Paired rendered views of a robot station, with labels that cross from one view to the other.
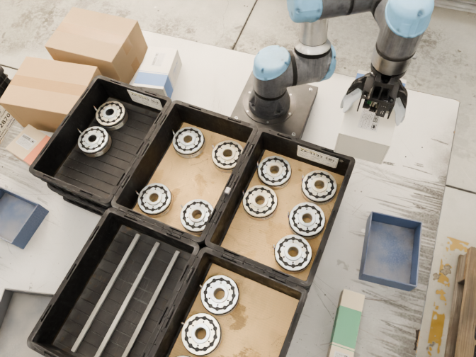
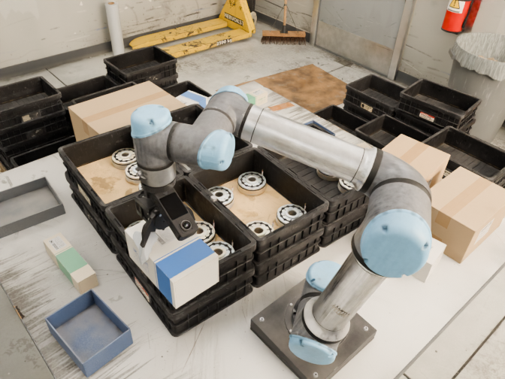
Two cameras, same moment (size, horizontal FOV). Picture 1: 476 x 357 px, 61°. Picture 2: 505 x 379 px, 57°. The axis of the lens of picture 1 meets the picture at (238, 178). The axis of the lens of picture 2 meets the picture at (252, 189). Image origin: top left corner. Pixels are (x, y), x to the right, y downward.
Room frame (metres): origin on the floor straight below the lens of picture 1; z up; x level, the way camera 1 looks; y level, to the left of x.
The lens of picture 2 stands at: (0.91, -1.00, 1.90)
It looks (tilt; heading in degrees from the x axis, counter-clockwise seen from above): 39 degrees down; 107
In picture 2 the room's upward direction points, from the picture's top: 3 degrees clockwise
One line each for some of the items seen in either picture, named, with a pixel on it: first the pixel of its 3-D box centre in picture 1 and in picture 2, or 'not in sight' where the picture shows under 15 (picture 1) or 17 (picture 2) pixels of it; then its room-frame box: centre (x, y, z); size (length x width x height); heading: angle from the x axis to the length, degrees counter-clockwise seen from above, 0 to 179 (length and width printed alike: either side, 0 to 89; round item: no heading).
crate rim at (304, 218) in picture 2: (187, 166); (256, 191); (0.59, 0.14, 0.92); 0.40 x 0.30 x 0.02; 146
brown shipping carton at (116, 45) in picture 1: (99, 48); (460, 212); (1.28, 0.45, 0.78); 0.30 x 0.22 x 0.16; 60
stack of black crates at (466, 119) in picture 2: not in sight; (430, 128); (1.25, 1.77, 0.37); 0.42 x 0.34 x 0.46; 150
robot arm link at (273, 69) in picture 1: (273, 70); (325, 289); (0.89, -0.18, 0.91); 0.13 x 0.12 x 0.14; 91
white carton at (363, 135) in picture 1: (369, 116); (171, 256); (0.53, -0.35, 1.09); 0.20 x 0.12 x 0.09; 150
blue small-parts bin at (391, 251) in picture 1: (390, 250); (89, 330); (0.27, -0.41, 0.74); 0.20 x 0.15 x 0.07; 155
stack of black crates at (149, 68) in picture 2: not in sight; (143, 89); (-0.67, 1.55, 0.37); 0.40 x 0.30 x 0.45; 60
